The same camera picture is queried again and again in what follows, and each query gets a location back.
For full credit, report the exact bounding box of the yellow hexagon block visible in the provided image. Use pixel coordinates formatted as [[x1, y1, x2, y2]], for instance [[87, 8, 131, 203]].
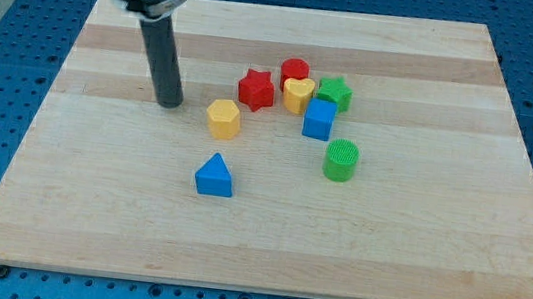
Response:
[[206, 99, 241, 140]]

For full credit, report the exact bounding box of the red star block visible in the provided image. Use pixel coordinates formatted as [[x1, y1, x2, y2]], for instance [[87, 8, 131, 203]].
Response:
[[238, 68, 275, 112]]

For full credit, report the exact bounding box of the blue triangle block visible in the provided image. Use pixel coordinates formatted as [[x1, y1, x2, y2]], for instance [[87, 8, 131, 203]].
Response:
[[194, 153, 233, 198]]

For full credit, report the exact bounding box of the blue cube block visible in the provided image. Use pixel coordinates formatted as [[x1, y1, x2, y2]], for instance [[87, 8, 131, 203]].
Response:
[[302, 98, 338, 141]]

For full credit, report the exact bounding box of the yellow heart block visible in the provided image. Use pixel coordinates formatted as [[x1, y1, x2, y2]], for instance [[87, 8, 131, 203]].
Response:
[[283, 78, 316, 115]]

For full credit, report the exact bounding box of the green cylinder block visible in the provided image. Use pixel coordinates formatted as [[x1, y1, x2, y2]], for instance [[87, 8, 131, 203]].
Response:
[[322, 139, 360, 182]]

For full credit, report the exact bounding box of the light wooden board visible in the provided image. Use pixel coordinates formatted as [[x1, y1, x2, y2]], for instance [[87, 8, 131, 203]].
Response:
[[0, 0, 533, 299]]

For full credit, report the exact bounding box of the red cylinder block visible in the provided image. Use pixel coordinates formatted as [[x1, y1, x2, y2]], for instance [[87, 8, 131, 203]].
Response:
[[279, 58, 310, 90]]

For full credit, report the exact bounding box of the green star block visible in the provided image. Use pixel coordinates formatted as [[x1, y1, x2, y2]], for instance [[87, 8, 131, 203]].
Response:
[[316, 76, 354, 113]]

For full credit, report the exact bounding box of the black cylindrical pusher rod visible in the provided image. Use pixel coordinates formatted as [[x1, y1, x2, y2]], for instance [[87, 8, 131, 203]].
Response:
[[140, 16, 184, 109]]

